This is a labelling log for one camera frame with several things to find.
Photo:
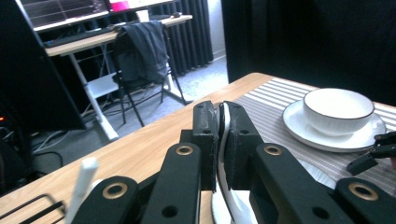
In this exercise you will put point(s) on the white bowl with dark rim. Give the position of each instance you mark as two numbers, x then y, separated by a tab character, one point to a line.
337	105

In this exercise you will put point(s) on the dark grey jacket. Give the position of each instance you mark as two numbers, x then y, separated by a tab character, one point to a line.
146	49

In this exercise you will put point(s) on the white ceramic spoon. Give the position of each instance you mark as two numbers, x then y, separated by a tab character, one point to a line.
221	205

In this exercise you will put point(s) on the white plate with dark rim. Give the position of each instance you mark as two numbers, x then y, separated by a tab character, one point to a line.
295	124

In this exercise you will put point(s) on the dark computer mouse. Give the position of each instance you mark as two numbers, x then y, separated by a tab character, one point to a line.
176	14

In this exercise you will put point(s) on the dark-screen computer monitor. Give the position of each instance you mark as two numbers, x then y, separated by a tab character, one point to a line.
62	12

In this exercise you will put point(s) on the black folding chair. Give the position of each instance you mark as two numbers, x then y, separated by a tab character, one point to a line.
124	81

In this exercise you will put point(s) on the black keyboard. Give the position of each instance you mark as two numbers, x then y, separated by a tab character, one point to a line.
77	36

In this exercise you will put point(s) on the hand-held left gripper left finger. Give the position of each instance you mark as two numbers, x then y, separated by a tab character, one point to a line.
207	149

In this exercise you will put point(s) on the grey striped placemat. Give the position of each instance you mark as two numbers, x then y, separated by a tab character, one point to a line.
342	165

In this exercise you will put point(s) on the white cup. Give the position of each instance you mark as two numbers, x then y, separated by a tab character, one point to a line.
142	16

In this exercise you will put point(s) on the bright-screen computer monitor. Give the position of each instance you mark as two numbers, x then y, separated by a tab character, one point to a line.
120	5

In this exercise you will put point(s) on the dark equipment cabinet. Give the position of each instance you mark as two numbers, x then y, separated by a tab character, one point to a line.
25	77

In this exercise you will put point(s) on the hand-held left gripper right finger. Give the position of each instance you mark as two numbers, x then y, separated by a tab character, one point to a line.
239	146

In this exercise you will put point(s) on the wooden desk with white legs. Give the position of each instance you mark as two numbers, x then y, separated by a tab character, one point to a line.
93	102

